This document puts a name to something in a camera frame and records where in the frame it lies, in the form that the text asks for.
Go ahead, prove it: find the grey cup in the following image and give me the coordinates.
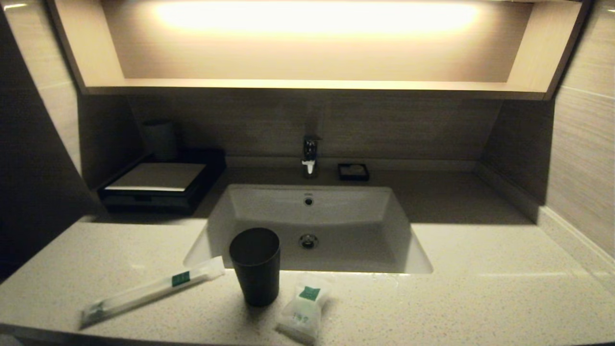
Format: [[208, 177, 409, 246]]
[[143, 119, 179, 161]]

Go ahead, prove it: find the white ceramic sink basin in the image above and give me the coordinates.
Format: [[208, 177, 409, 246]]
[[184, 184, 434, 274]]

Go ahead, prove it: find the dental kit packet green label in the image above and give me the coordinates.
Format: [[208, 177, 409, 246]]
[[79, 256, 225, 330]]

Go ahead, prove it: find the wooden wall niche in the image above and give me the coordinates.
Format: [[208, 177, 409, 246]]
[[46, 0, 592, 100]]

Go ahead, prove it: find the black soap dish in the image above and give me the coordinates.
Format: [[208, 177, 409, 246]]
[[337, 163, 370, 182]]

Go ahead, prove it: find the black amenity tray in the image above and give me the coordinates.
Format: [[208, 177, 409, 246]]
[[98, 148, 226, 215]]

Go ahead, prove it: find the warm niche light strip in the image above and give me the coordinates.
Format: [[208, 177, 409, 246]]
[[154, 0, 481, 37]]

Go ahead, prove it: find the small sachet green label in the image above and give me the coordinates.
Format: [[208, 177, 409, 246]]
[[275, 275, 332, 344]]

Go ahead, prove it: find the chrome faucet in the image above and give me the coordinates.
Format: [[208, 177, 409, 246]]
[[301, 136, 322, 177]]

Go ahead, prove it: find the black plastic cup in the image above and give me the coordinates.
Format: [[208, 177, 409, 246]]
[[229, 227, 281, 307]]

